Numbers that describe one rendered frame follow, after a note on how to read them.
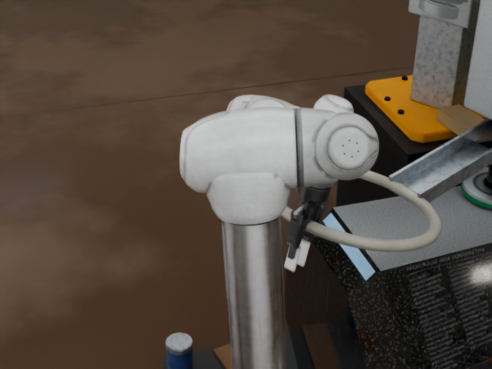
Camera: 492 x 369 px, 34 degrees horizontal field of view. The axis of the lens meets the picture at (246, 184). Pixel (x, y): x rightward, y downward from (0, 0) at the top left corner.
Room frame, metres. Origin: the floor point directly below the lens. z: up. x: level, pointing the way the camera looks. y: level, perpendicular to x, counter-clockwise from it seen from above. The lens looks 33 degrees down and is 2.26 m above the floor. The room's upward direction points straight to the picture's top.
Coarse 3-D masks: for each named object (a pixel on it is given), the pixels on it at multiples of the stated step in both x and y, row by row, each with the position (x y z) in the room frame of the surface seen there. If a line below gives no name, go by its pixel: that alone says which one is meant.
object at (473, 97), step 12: (480, 0) 2.21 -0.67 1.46; (480, 12) 2.20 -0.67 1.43; (480, 24) 2.20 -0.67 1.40; (480, 36) 2.19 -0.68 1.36; (480, 48) 2.19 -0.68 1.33; (480, 60) 2.18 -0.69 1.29; (480, 72) 2.17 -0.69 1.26; (468, 84) 2.20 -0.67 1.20; (480, 84) 2.17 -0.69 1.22; (468, 96) 2.20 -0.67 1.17; (480, 96) 2.16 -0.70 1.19; (468, 108) 2.20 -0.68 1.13; (480, 108) 2.16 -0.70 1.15
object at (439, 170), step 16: (480, 128) 2.18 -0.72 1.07; (448, 144) 2.09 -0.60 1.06; (464, 144) 2.14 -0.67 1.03; (480, 144) 2.14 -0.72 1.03; (416, 160) 2.02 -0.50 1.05; (432, 160) 2.05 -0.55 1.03; (448, 160) 2.07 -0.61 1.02; (464, 160) 2.07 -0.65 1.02; (480, 160) 2.01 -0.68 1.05; (400, 176) 1.97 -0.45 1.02; (416, 176) 2.01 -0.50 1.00; (432, 176) 2.00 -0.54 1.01; (448, 176) 1.93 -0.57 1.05; (464, 176) 1.98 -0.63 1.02; (416, 192) 1.93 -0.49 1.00; (432, 192) 1.89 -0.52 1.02
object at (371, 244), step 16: (368, 176) 1.98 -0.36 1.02; (384, 176) 1.97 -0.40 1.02; (400, 192) 1.92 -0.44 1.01; (288, 208) 1.65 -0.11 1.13; (432, 208) 1.81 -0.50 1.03; (320, 224) 1.59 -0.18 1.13; (432, 224) 1.71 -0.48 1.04; (336, 240) 1.55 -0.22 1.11; (352, 240) 1.55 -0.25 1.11; (368, 240) 1.55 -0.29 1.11; (384, 240) 1.56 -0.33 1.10; (400, 240) 1.58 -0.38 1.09; (416, 240) 1.59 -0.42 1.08; (432, 240) 1.63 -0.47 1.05
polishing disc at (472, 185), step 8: (472, 176) 2.23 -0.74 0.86; (480, 176) 2.23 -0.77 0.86; (464, 184) 2.18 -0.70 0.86; (472, 184) 2.18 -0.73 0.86; (480, 184) 2.18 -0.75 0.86; (472, 192) 2.14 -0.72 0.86; (480, 192) 2.14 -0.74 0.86; (488, 192) 2.14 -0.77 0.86; (480, 200) 2.11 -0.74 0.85; (488, 200) 2.09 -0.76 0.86
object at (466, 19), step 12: (420, 0) 2.90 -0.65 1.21; (432, 0) 2.87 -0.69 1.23; (468, 0) 2.78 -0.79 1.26; (420, 12) 2.91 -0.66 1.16; (432, 12) 2.85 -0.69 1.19; (444, 12) 2.82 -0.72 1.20; (456, 12) 2.80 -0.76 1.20; (468, 12) 2.78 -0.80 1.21; (456, 24) 2.80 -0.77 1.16; (468, 24) 2.77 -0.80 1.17
